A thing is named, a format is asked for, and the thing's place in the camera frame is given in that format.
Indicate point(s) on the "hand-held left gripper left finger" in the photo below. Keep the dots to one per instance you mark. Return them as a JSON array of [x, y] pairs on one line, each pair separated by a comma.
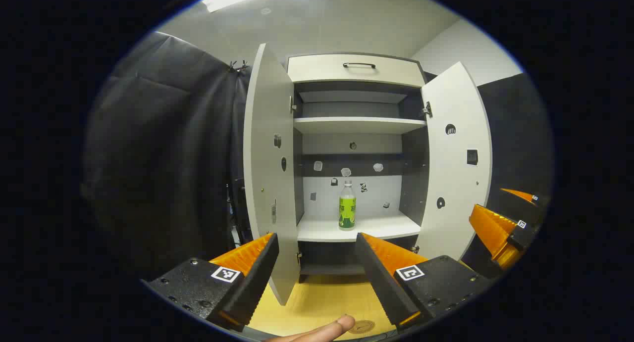
[[257, 277]]

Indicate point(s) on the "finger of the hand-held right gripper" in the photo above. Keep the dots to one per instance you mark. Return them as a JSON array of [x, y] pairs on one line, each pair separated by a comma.
[[515, 206], [495, 233]]

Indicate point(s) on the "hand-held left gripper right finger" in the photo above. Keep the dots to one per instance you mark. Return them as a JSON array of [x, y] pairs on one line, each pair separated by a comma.
[[379, 277]]

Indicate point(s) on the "round wooden coaster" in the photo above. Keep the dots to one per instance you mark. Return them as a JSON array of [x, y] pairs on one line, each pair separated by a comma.
[[365, 326]]

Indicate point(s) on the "white cabinet door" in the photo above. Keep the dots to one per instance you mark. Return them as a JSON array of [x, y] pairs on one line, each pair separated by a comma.
[[455, 183], [267, 183]]

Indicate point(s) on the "green label clear bottle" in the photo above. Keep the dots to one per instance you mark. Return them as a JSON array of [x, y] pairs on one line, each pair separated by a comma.
[[346, 211]]

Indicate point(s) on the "white grey cabinet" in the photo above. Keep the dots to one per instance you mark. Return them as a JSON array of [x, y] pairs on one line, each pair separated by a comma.
[[327, 203]]

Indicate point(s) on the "white cabinet shelf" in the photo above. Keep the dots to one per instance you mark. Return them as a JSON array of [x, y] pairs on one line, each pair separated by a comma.
[[356, 125], [381, 228]]

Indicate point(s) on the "white cabinet drawer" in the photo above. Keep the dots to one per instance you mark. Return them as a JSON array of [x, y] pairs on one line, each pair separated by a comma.
[[317, 70]]

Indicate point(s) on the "metal backdrop stand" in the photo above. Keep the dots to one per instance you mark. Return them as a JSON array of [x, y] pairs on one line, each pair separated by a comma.
[[237, 208]]

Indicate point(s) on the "black backdrop cloth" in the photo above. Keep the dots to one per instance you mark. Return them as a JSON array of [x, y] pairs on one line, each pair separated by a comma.
[[163, 159]]

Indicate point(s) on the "metal backdrop clip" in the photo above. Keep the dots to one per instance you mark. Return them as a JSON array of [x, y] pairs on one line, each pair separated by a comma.
[[233, 66], [243, 65]]

